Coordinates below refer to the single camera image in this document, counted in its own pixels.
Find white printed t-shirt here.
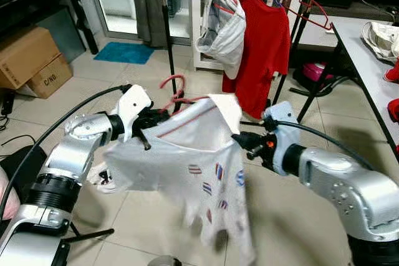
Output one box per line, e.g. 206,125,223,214
94,93,257,265

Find teal floor mat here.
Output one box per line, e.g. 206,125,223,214
94,42,156,65

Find chrome and black clothes rack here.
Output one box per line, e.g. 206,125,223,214
151,0,322,114

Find magenta black appliance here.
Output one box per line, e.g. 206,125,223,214
304,62,335,90

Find red t-shirt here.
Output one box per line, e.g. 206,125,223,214
222,0,292,120

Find white grey patterned garment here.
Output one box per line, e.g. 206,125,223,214
196,0,248,81

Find small printed cardboard box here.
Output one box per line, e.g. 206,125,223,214
26,53,74,99

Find grey curtain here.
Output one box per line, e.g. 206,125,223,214
130,0,170,47

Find white table black legs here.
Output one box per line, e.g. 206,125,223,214
297,20,399,154

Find black metal stand legs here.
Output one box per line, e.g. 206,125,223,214
62,219,116,245

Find grey flat panel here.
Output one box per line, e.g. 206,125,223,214
36,7,87,62

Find red garment white trim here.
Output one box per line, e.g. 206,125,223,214
385,60,399,83

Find large plain cardboard box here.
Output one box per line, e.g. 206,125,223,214
0,26,63,90

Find white striped cloth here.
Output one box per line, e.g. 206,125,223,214
362,21,399,62

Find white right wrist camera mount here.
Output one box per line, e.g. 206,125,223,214
262,101,301,174

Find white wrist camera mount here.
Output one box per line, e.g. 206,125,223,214
117,84,154,143
262,101,301,174

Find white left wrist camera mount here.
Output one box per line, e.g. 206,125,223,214
117,84,154,143

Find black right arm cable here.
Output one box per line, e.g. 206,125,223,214
274,120,375,173

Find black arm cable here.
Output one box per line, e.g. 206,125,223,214
0,83,133,217
274,120,375,173

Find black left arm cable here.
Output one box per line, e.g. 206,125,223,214
0,83,133,217

